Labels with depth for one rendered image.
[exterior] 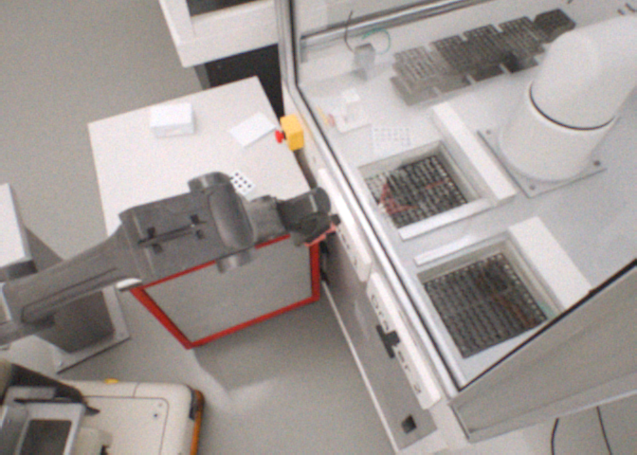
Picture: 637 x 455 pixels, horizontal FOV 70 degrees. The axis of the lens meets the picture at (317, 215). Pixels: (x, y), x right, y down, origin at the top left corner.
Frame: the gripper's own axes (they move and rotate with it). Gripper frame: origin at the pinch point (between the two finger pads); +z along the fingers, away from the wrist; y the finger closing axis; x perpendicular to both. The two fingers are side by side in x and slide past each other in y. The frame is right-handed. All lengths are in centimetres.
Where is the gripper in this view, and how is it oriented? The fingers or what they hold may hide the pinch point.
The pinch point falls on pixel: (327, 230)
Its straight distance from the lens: 109.9
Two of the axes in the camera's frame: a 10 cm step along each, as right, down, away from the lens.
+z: 5.4, 2.3, 8.1
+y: 7.5, -5.7, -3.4
